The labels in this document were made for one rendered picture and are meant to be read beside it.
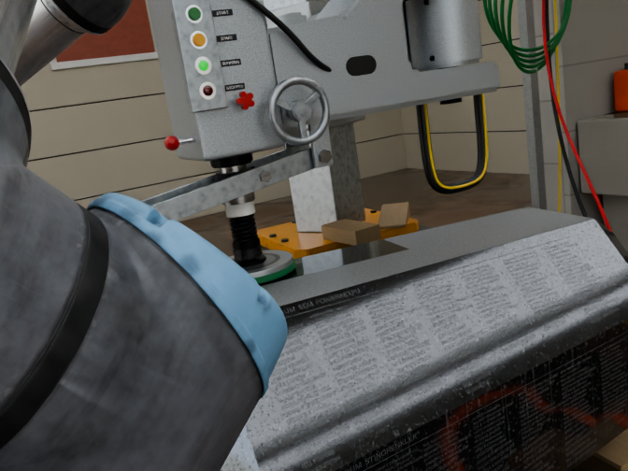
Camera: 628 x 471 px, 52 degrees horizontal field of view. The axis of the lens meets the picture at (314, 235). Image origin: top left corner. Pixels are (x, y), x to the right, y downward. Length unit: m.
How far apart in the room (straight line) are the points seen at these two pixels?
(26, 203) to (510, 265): 1.33
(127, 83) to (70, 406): 7.34
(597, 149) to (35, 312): 4.11
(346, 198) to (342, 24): 0.89
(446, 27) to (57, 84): 6.07
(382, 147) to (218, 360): 8.77
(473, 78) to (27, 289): 1.57
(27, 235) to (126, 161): 7.28
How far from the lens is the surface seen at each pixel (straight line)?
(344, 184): 2.30
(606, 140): 4.25
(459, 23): 1.77
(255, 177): 1.49
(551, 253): 1.62
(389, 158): 9.16
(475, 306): 1.45
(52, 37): 0.93
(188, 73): 1.38
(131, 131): 7.60
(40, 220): 0.31
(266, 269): 1.48
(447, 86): 1.72
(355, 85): 1.57
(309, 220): 2.33
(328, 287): 1.39
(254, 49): 1.45
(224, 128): 1.41
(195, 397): 0.35
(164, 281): 0.34
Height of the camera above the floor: 1.28
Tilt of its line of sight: 13 degrees down
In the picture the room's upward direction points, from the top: 9 degrees counter-clockwise
